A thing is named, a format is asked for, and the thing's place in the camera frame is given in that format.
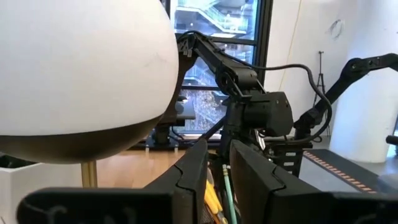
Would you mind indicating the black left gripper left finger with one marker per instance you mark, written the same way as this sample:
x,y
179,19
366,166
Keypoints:
x,y
189,180

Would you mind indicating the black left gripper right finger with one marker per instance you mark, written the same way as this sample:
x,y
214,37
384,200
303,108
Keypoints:
x,y
255,186

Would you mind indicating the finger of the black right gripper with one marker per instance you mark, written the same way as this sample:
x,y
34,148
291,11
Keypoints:
x,y
222,152

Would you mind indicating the teal pencil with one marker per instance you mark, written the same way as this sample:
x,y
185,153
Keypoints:
x,y
229,193

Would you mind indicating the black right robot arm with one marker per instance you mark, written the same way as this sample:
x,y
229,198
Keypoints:
x,y
224,67

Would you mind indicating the black mesh desk organizer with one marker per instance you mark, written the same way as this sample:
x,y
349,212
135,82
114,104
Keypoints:
x,y
203,217

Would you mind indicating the black tripod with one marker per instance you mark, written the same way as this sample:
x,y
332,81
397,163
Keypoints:
x,y
320,81

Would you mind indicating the black side desk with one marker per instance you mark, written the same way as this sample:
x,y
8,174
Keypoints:
x,y
357,161

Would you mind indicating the white hexagonal planter pot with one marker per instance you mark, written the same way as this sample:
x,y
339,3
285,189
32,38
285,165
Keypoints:
x,y
37,177

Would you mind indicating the white globe table lamp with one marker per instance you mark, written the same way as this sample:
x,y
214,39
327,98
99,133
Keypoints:
x,y
77,62

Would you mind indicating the black window frame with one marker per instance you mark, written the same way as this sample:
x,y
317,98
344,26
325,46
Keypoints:
x,y
264,31

